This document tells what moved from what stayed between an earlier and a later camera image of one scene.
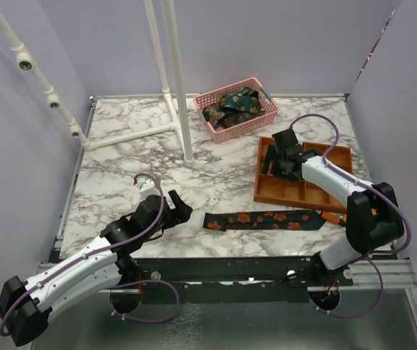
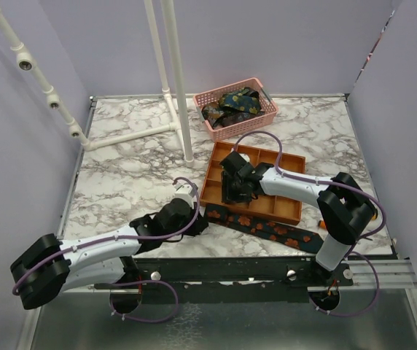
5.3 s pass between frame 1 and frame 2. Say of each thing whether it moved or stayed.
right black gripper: moved
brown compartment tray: moved
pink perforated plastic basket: stayed
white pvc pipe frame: stayed
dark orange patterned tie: stayed
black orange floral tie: moved
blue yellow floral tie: stayed
